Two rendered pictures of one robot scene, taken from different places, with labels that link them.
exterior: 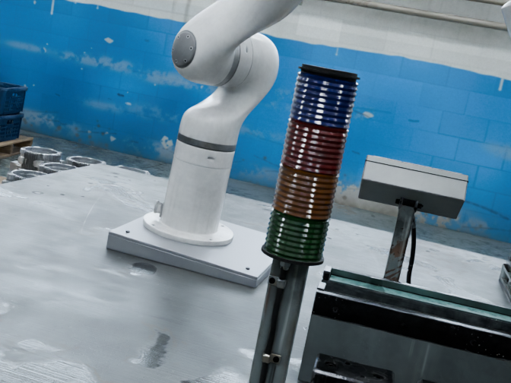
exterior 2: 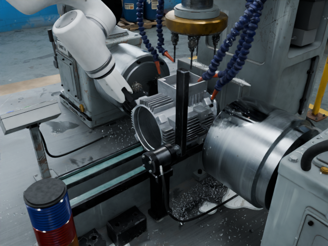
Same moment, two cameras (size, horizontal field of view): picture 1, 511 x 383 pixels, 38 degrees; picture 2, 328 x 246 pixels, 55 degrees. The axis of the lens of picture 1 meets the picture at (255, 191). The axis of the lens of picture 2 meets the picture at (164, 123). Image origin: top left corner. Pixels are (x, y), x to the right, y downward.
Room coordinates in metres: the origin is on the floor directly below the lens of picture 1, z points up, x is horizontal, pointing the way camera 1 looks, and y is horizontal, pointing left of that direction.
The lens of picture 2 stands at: (0.37, 0.08, 1.54)
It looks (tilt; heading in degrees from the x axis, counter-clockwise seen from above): 31 degrees down; 313
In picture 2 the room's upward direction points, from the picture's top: straight up
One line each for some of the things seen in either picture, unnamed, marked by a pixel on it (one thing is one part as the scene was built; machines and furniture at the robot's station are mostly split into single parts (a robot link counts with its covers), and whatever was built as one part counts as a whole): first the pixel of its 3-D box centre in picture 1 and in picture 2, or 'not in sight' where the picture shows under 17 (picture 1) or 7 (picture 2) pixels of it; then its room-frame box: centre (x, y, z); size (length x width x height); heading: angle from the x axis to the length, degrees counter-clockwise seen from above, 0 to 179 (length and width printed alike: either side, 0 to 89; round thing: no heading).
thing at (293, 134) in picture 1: (314, 145); (54, 225); (0.73, -0.05, 1.14); 0.06 x 0.06 x 0.04
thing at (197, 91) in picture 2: not in sight; (182, 90); (0.94, -0.62, 1.11); 0.12 x 0.11 x 0.07; 80
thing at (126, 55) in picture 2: not in sight; (124, 75); (1.29, -0.68, 1.04); 0.37 x 0.25 x 0.25; 171
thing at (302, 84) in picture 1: (323, 99); (49, 205); (0.73, -0.05, 1.19); 0.06 x 0.06 x 0.04
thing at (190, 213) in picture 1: (197, 187); not in sight; (1.50, 0.12, 0.93); 0.19 x 0.19 x 0.18
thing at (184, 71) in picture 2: not in sight; (181, 114); (0.83, -0.48, 1.12); 0.04 x 0.03 x 0.26; 81
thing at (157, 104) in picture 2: not in sight; (172, 119); (0.95, -0.58, 1.01); 0.20 x 0.19 x 0.19; 80
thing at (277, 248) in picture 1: (296, 233); not in sight; (0.73, -0.05, 1.05); 0.06 x 0.06 x 0.04
